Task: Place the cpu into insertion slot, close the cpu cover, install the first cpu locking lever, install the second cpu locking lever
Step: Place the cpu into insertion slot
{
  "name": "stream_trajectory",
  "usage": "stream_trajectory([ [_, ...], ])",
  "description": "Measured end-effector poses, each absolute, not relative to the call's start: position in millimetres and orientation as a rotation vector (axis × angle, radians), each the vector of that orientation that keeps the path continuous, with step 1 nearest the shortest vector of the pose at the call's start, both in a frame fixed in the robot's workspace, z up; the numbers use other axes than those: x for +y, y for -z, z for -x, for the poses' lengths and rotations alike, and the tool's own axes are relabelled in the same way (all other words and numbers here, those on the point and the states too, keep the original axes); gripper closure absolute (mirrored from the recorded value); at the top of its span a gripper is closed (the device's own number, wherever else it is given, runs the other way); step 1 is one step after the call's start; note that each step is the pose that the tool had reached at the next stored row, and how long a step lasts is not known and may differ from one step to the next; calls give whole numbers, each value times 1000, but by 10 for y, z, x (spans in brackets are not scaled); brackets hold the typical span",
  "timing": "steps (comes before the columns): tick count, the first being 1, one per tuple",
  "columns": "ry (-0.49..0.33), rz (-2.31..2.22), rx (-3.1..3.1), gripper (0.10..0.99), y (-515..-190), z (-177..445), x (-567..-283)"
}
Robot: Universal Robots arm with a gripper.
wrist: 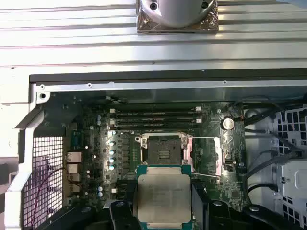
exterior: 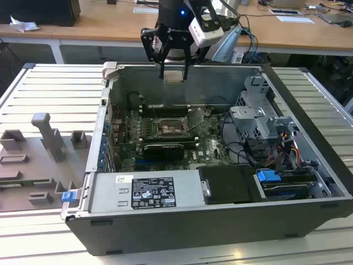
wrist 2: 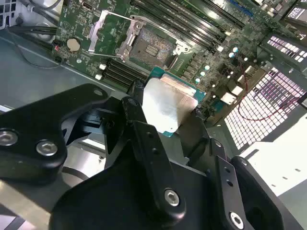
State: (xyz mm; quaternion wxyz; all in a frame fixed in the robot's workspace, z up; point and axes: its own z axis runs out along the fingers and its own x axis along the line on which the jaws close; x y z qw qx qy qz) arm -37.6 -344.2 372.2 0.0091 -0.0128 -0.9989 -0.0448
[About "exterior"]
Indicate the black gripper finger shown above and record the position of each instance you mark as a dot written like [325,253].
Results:
[187,59]
[149,44]

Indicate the silver CPU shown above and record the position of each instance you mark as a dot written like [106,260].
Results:
[173,76]

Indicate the black RAM slot row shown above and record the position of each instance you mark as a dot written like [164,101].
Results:
[171,139]
[165,111]

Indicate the CPU socket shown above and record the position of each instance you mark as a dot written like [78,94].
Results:
[172,128]

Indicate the pale blue teach pendant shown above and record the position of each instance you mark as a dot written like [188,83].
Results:
[227,45]

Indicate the wooden desk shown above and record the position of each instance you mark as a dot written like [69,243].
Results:
[110,25]

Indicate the small white box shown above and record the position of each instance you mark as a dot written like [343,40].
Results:
[237,57]

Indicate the metal drive cage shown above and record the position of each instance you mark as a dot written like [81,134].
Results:
[248,118]

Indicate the black graphics card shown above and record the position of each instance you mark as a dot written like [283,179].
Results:
[162,151]

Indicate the green motherboard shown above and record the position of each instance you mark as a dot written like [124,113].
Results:
[209,153]

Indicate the flat tablet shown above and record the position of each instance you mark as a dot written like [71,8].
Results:
[284,11]

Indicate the black box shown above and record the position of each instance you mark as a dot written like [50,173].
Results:
[38,11]

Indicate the white paper sheet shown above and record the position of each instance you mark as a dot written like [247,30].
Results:
[295,19]

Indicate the crumpled white paper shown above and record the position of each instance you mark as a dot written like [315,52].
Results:
[23,24]

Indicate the black plastic shroud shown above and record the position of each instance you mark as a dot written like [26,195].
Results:
[226,185]

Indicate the blue disk carrier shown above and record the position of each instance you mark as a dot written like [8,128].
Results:
[268,175]

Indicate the grey laptop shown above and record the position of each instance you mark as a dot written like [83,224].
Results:
[335,18]

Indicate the silver power supply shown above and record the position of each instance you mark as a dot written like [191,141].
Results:
[110,193]

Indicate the blue case latch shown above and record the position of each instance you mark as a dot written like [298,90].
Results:
[69,196]

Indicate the black open PC case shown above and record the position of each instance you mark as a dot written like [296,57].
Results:
[193,232]

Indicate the grey parts rack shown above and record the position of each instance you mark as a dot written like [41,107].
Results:
[24,171]

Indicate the green RAM stick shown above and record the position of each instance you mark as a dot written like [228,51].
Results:
[24,182]

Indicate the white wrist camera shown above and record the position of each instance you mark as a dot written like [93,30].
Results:
[207,36]

